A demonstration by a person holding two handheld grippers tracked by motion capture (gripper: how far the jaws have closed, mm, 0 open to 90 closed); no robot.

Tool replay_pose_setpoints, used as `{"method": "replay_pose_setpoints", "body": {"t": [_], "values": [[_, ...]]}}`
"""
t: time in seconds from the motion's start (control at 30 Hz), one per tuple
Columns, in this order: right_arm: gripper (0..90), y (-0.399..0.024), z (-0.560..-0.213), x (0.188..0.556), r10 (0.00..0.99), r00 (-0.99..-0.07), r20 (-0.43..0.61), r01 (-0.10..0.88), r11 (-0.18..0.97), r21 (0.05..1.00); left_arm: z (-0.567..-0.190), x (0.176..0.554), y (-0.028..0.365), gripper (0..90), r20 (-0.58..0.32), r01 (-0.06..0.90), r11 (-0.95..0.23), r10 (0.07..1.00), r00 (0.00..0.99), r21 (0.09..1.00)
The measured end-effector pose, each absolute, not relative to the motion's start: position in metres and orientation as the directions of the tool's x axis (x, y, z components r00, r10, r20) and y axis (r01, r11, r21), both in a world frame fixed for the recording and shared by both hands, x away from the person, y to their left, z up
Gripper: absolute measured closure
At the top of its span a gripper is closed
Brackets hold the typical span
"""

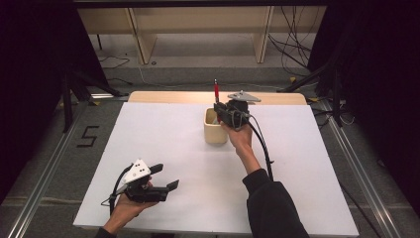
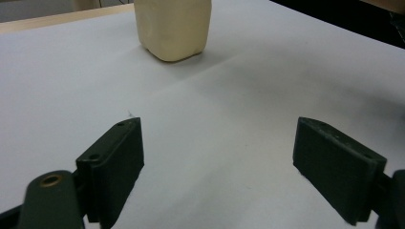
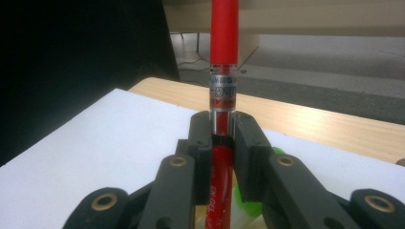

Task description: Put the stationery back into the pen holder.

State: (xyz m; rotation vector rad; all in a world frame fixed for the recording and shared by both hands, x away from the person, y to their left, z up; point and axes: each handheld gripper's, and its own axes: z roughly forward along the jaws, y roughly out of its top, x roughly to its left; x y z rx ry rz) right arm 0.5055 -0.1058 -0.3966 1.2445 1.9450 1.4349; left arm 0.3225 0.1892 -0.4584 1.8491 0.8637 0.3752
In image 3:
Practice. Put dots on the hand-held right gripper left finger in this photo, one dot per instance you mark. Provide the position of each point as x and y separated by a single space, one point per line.
202 152

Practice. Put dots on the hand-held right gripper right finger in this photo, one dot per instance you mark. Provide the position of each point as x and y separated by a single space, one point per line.
251 159

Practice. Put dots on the green highlighter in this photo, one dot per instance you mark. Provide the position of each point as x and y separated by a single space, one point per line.
246 203

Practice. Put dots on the red pen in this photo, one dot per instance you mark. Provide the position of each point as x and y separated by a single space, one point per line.
223 38

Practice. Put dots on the wooden table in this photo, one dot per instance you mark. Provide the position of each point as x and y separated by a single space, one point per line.
318 127

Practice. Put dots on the small round floor disc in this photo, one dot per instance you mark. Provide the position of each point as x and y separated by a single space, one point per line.
244 71

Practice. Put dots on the thin black metal leg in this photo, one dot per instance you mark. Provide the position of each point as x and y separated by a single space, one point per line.
198 43

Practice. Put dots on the beige wooden shelf unit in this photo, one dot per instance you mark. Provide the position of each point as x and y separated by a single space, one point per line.
286 19

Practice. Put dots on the dark curtain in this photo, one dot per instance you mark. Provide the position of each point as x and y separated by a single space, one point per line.
63 63

